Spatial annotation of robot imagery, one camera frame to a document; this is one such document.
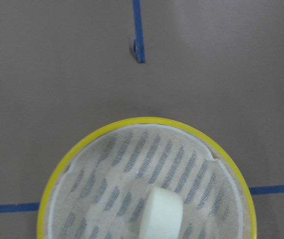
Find white steamed bun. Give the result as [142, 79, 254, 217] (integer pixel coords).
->
[138, 187, 183, 239]

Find yellow bamboo steamer basket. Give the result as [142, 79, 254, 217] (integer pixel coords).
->
[37, 117, 258, 239]

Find blue tape line under steamer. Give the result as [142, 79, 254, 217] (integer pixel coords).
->
[0, 185, 284, 214]

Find short blue tape stub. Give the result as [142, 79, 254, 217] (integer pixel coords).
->
[132, 0, 146, 63]

